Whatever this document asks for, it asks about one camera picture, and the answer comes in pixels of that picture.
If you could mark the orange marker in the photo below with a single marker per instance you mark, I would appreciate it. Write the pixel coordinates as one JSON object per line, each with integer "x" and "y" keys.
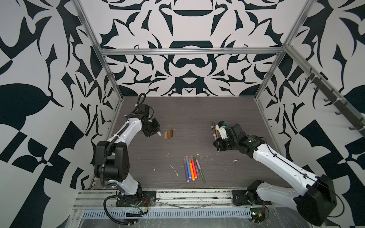
{"x": 191, "y": 169}

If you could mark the purple marker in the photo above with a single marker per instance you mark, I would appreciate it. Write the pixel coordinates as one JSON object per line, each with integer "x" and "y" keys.
{"x": 186, "y": 170}

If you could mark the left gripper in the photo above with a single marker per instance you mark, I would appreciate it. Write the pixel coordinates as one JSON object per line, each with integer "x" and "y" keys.
{"x": 156, "y": 128}

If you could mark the white slotted cable duct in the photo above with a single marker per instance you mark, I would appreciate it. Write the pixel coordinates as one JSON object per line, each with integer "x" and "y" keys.
{"x": 244, "y": 213}

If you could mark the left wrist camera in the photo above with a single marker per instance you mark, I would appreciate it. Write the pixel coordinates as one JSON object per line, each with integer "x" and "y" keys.
{"x": 145, "y": 110}

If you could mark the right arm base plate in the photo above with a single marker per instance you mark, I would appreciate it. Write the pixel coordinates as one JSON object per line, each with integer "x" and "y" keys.
{"x": 243, "y": 197}

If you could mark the black hook rail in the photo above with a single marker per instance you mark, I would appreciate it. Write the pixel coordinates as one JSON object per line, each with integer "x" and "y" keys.
{"x": 343, "y": 105}

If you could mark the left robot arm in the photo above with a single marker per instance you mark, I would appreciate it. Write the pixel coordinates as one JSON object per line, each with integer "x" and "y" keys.
{"x": 112, "y": 163}

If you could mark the green capped brown pen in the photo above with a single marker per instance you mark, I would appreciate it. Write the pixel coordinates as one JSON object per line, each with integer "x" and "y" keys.
{"x": 196, "y": 169}

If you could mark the red marker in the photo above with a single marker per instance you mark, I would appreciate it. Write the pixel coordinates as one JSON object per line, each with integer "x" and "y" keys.
{"x": 193, "y": 167}

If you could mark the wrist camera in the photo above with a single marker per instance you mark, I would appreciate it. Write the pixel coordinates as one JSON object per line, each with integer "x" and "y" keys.
{"x": 221, "y": 131}
{"x": 145, "y": 110}

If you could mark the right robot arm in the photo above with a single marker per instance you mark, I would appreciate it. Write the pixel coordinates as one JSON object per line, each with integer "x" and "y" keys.
{"x": 312, "y": 196}

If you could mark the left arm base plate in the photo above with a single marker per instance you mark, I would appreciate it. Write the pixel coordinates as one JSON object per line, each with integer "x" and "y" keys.
{"x": 137, "y": 198}

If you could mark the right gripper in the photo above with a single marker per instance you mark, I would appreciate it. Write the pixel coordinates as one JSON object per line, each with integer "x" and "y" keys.
{"x": 217, "y": 145}

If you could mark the ochre capped brown pen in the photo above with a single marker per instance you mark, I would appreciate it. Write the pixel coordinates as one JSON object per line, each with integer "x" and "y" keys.
{"x": 215, "y": 130}

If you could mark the blue marker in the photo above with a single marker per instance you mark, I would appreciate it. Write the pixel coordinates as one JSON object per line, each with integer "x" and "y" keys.
{"x": 188, "y": 167}

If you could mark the aluminium front rail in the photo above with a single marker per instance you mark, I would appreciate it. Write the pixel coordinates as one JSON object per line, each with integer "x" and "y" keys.
{"x": 93, "y": 199}

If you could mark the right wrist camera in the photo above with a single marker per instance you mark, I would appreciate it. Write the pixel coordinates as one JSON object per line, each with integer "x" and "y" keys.
{"x": 221, "y": 131}

